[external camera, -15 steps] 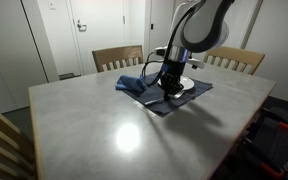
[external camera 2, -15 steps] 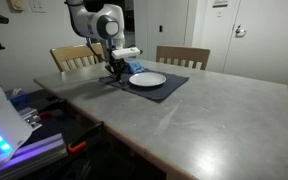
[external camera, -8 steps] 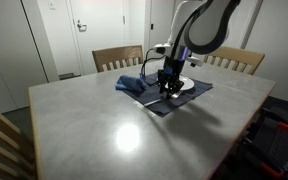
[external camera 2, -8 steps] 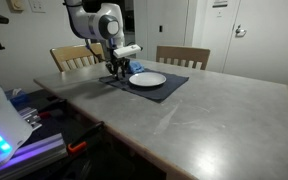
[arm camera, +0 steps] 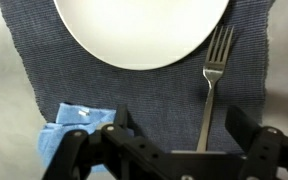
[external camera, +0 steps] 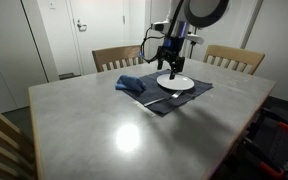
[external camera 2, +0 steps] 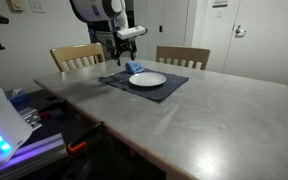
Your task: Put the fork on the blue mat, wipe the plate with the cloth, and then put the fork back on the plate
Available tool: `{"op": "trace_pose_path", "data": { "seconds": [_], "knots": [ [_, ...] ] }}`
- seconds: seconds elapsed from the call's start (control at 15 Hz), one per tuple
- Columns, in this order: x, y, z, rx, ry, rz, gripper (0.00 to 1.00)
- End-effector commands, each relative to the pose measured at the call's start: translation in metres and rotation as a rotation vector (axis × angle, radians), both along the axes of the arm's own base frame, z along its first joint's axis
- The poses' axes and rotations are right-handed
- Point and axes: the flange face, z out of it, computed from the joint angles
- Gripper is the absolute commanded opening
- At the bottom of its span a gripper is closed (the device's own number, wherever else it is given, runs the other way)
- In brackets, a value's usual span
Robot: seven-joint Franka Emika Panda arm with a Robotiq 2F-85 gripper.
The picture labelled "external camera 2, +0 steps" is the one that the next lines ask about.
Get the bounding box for silver lever door handle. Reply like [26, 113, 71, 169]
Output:
[235, 24, 248, 38]

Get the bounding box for white round plate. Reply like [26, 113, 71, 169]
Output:
[128, 71, 167, 88]

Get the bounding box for dark blue fabric placemat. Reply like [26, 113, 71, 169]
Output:
[98, 68, 190, 103]

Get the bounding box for beige wall thermostat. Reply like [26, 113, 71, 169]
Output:
[6, 0, 25, 13]

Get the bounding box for light blue microfibre cloth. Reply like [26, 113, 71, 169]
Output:
[124, 59, 145, 75]

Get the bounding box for white door sign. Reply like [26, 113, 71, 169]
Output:
[211, 0, 229, 8]

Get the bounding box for wide white switch plate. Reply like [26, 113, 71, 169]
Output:
[28, 0, 48, 14]

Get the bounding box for blue box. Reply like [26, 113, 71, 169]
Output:
[4, 88, 30, 108]

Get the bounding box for silver metal blocks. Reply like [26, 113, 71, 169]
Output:
[17, 106, 43, 132]

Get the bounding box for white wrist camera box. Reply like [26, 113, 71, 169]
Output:
[116, 25, 147, 40]

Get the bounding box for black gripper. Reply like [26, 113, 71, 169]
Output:
[112, 36, 138, 67]

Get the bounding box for white robot base blue lights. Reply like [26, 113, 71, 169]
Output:
[0, 54, 34, 176]

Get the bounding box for wooden slat-back chair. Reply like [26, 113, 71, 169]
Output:
[155, 45, 211, 71]
[49, 42, 106, 73]

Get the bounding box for black clamp orange handle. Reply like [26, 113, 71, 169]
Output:
[66, 120, 106, 155]
[38, 98, 68, 119]

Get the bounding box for aluminium extrusion rail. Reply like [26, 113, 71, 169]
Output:
[0, 132, 68, 180]

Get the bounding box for white door with lever handle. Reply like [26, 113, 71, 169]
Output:
[223, 0, 288, 86]

